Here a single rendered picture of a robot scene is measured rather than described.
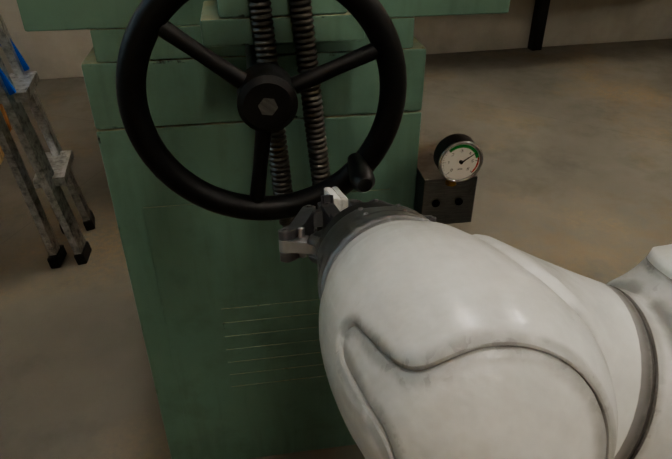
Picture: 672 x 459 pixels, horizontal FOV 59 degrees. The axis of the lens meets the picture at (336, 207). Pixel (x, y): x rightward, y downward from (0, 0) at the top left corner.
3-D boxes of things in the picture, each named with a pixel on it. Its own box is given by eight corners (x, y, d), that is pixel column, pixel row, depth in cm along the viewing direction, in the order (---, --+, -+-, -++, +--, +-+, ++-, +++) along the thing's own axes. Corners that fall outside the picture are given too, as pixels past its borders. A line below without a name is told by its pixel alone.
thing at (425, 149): (420, 227, 88) (425, 181, 84) (400, 187, 99) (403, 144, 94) (474, 223, 89) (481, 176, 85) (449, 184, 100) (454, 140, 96)
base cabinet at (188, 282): (169, 471, 114) (89, 133, 77) (188, 283, 162) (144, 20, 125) (397, 441, 119) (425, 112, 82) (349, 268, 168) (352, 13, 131)
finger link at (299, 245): (356, 268, 43) (284, 275, 42) (343, 249, 48) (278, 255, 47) (355, 236, 43) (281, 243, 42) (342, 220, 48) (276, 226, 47)
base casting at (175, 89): (91, 131, 77) (75, 62, 72) (145, 20, 125) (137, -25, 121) (425, 111, 83) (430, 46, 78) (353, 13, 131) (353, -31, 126)
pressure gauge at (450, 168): (435, 196, 82) (441, 143, 78) (428, 183, 86) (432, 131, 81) (478, 192, 83) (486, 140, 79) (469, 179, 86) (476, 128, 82)
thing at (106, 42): (96, 62, 73) (89, 30, 70) (122, 20, 90) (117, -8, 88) (413, 48, 78) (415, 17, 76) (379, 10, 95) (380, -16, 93)
